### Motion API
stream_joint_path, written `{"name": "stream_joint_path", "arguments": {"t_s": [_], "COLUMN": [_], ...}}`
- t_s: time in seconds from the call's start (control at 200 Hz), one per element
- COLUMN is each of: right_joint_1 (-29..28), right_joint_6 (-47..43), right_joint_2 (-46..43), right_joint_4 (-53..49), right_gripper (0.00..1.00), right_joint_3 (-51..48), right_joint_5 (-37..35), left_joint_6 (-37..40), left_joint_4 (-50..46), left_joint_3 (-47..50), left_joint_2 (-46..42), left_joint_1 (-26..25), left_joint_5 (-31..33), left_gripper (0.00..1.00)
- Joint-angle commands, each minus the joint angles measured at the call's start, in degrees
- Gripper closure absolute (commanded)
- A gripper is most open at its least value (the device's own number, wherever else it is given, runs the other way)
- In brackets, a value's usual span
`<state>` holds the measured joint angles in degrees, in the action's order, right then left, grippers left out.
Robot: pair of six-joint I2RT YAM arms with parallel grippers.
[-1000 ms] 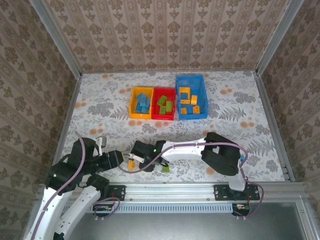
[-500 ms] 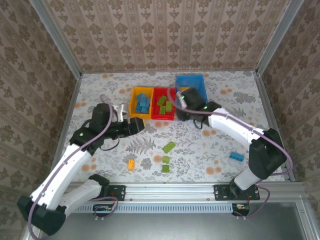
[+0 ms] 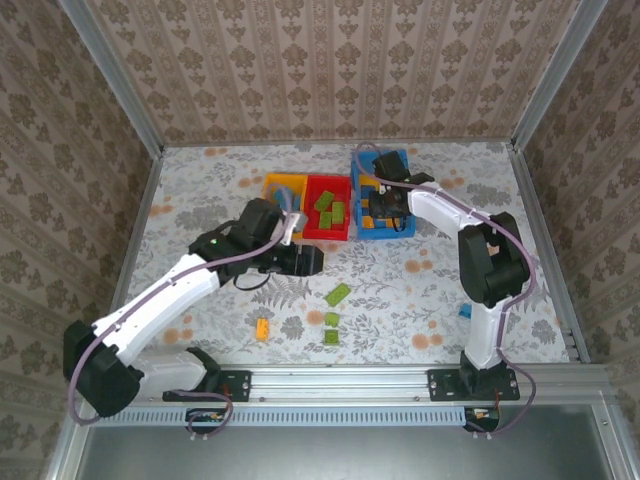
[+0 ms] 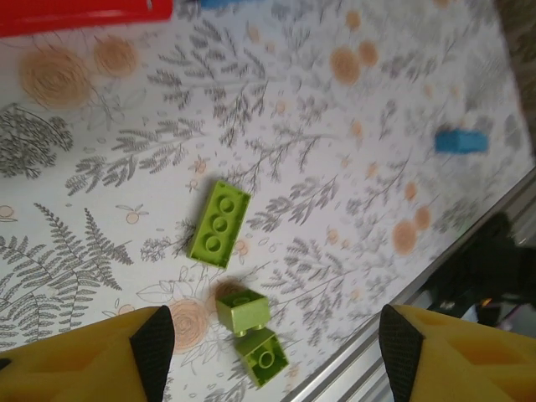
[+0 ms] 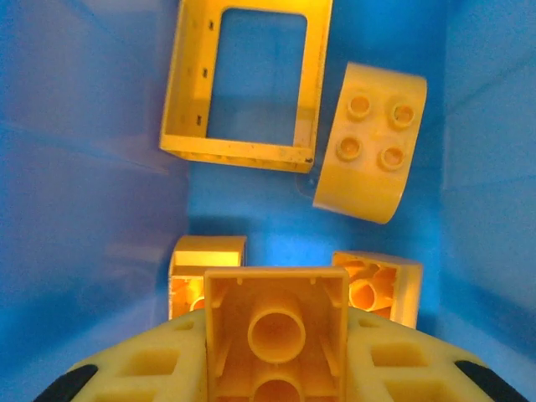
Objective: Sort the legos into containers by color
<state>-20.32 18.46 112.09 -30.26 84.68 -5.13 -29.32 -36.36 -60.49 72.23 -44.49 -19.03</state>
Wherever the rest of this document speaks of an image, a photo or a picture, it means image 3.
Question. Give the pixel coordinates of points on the yellow lego brick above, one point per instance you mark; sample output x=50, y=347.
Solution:
x=371, y=221
x=262, y=330

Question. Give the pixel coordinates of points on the blue lego brick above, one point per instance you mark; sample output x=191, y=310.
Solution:
x=465, y=311
x=281, y=197
x=296, y=202

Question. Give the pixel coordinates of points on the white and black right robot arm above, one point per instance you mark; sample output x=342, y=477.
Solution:
x=487, y=330

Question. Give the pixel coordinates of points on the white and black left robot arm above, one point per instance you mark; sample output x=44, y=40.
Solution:
x=160, y=295

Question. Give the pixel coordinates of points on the blue plastic bin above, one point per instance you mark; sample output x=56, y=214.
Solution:
x=406, y=232

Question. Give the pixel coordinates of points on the yellow plastic bin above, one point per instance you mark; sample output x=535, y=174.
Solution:
x=285, y=179

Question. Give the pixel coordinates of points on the red plastic bin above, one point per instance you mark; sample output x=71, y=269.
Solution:
x=325, y=233

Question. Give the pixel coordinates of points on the small green lego brick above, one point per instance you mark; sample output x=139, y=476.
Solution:
x=330, y=337
x=332, y=318

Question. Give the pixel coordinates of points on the grey metal sheet panel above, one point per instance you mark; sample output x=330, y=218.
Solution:
x=350, y=455

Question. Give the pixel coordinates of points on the aluminium rear frame rail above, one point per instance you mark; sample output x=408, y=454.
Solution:
x=325, y=142

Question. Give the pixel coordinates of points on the aluminium side frame rail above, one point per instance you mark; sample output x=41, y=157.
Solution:
x=137, y=225
x=548, y=250

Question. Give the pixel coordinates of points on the aluminium mounting rail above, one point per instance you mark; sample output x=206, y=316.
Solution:
x=325, y=385

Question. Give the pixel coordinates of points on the aluminium frame post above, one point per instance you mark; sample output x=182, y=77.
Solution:
x=552, y=75
x=112, y=75

